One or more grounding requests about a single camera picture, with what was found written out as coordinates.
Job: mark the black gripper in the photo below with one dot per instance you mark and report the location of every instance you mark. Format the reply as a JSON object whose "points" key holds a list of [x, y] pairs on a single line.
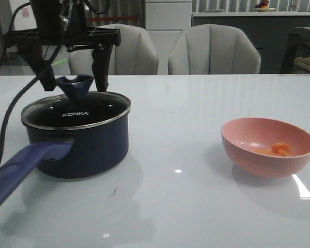
{"points": [[64, 22]]}

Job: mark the glass lid blue knob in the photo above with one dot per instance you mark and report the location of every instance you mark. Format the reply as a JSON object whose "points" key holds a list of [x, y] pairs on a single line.
{"points": [[77, 108]]}

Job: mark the pink bowl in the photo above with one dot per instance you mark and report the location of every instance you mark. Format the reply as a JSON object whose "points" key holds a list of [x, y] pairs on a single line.
{"points": [[244, 138]]}

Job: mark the orange ham slices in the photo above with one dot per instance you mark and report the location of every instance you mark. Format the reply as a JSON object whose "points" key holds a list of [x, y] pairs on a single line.
{"points": [[277, 149]]}

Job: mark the left beige chair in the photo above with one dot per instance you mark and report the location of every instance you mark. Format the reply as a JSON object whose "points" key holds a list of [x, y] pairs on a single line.
{"points": [[136, 54]]}

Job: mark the beige chair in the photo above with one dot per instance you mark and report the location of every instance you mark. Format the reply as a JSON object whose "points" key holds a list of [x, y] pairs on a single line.
{"points": [[213, 49], [136, 54]]}

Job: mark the dark blue saucepan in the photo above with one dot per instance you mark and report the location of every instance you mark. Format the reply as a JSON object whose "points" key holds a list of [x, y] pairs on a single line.
{"points": [[66, 154]]}

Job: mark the white cabinet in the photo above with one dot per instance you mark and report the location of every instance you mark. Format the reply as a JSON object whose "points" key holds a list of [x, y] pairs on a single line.
{"points": [[163, 21]]}

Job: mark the right beige chair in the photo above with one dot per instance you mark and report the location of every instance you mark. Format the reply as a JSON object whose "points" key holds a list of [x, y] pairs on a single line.
{"points": [[213, 49]]}

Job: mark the fruit plate on counter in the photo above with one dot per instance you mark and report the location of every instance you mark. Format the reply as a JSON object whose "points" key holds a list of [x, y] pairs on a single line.
{"points": [[263, 6]]}

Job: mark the dark counter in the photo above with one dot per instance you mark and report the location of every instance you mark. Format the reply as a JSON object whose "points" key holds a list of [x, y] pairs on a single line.
{"points": [[280, 37]]}

